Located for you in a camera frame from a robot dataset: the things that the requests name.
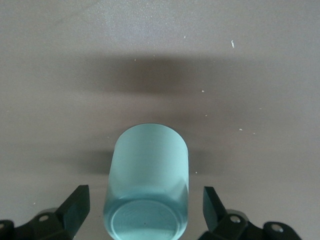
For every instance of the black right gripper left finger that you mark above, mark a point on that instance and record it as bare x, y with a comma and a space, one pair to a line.
50, 225

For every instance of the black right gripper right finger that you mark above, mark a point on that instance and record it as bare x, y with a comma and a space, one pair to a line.
232, 227

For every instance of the pale green cup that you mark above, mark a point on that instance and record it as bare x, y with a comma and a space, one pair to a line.
150, 170

